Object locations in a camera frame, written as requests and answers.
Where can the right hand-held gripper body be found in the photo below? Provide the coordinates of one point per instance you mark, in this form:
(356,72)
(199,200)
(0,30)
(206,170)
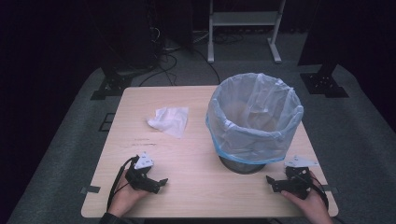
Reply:
(297,183)

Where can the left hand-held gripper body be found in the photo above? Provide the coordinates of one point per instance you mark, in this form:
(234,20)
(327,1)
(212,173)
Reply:
(140,179)

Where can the black mesh trash bin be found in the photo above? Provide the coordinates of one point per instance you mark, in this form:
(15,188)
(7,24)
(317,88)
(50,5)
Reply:
(241,167)

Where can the trash bin with plastic liner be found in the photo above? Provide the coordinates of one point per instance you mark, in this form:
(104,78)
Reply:
(249,124)

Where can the white tissue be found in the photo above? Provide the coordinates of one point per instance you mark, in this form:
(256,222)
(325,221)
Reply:
(169,120)

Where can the person's left hand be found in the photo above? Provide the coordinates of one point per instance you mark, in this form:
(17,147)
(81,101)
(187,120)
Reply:
(126,199)

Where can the person's right hand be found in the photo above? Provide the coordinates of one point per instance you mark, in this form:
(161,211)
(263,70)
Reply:
(311,205)

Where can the grey tape strip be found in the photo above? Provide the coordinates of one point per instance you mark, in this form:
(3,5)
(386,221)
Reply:
(90,189)
(330,188)

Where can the black stand base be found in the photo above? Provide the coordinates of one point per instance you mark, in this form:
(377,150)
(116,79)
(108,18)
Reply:
(112,85)
(323,84)

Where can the white metal stand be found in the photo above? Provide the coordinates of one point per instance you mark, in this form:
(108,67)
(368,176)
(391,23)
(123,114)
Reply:
(246,18)

